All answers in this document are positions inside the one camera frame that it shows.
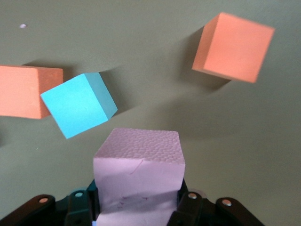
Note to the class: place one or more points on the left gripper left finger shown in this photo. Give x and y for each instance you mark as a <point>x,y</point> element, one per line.
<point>77,209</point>

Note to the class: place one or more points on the blue foam cube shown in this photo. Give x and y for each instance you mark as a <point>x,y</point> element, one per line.
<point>77,103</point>

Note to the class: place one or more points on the pink foam cube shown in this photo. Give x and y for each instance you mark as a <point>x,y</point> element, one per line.
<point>138,164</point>

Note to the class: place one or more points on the orange foam cube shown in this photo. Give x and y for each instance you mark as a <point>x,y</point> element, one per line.
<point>21,91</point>
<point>232,47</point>

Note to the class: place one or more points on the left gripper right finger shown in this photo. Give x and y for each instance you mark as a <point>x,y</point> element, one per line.
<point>188,209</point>

